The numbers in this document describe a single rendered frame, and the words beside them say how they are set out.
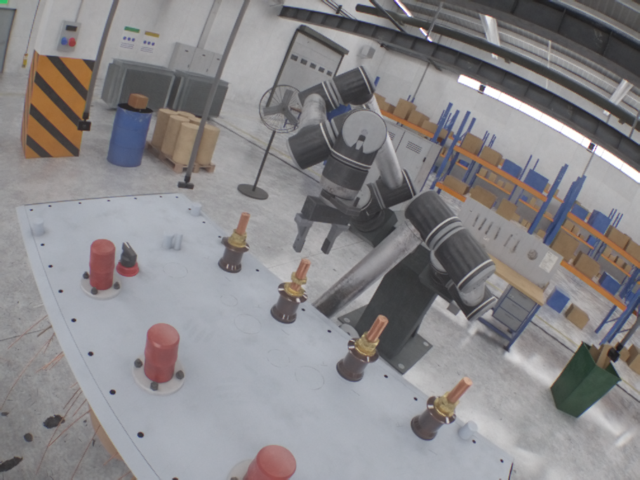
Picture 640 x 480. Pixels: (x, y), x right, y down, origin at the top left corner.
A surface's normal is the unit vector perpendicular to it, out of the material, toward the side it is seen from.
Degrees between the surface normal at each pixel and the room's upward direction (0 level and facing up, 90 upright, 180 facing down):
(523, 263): 90
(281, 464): 4
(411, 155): 90
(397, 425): 0
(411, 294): 90
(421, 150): 90
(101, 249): 4
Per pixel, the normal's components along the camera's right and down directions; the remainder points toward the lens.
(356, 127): -0.08, 0.40
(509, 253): -0.57, 0.13
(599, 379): -0.35, 0.34
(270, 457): 0.31, -0.87
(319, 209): 0.47, 0.54
